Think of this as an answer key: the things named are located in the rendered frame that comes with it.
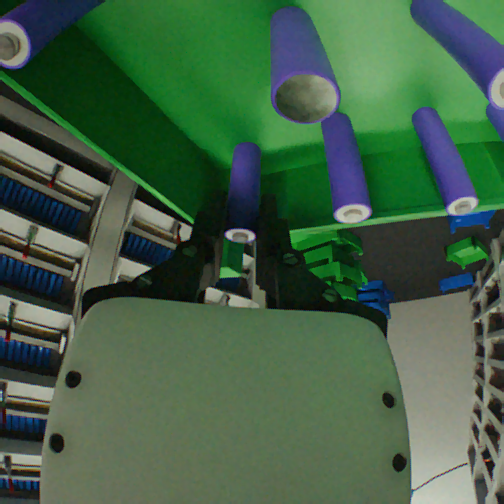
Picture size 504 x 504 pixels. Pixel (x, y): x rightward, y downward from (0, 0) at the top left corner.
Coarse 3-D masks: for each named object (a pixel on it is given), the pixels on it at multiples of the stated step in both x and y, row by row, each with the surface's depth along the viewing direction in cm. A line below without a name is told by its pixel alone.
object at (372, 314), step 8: (344, 304) 10; (352, 304) 10; (360, 304) 10; (344, 312) 9; (352, 312) 9; (360, 312) 9; (368, 312) 9; (376, 312) 10; (376, 320) 9; (384, 320) 9; (384, 328) 9
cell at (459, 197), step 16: (416, 112) 11; (432, 112) 11; (416, 128) 12; (432, 128) 10; (432, 144) 10; (448, 144) 10; (432, 160) 10; (448, 160) 10; (448, 176) 9; (464, 176) 9; (448, 192) 9; (464, 192) 9; (448, 208) 10; (464, 208) 9
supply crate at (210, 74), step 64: (0, 0) 3; (128, 0) 7; (192, 0) 7; (256, 0) 7; (320, 0) 7; (384, 0) 6; (448, 0) 5; (64, 64) 7; (128, 64) 10; (192, 64) 10; (256, 64) 10; (384, 64) 9; (448, 64) 8; (128, 128) 11; (192, 128) 15; (256, 128) 15; (320, 128) 14; (384, 128) 13; (448, 128) 12; (192, 192) 16; (320, 192) 16; (384, 192) 14
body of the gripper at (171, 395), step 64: (128, 320) 7; (192, 320) 7; (256, 320) 7; (320, 320) 7; (64, 384) 5; (128, 384) 5; (192, 384) 5; (256, 384) 6; (320, 384) 6; (384, 384) 6; (64, 448) 4; (128, 448) 4; (192, 448) 4; (256, 448) 4; (320, 448) 4; (384, 448) 4
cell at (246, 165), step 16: (240, 144) 16; (240, 160) 15; (256, 160) 15; (240, 176) 15; (256, 176) 15; (240, 192) 14; (256, 192) 15; (240, 208) 14; (256, 208) 14; (240, 224) 13; (256, 224) 14; (240, 240) 14
